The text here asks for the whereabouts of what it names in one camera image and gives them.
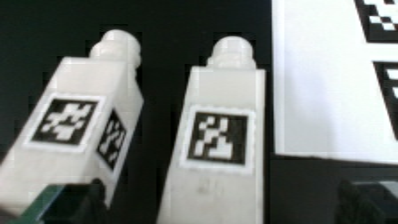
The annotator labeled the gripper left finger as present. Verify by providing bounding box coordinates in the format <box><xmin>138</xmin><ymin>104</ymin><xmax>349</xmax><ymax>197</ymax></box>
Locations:
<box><xmin>8</xmin><ymin>179</ymin><xmax>111</xmax><ymax>224</ymax></box>

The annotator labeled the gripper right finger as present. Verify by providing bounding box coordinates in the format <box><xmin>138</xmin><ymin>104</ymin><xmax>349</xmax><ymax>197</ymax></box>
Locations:
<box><xmin>335</xmin><ymin>180</ymin><xmax>398</xmax><ymax>224</ymax></box>

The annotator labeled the white table leg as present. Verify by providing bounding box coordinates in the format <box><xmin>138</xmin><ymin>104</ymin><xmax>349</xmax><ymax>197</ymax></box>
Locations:
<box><xmin>157</xmin><ymin>36</ymin><xmax>267</xmax><ymax>224</ymax></box>
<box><xmin>0</xmin><ymin>30</ymin><xmax>145</xmax><ymax>215</ymax></box>

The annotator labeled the white sheet with AprilTags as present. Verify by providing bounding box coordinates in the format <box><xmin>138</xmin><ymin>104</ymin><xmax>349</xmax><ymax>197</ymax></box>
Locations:
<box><xmin>273</xmin><ymin>0</ymin><xmax>398</xmax><ymax>165</ymax></box>

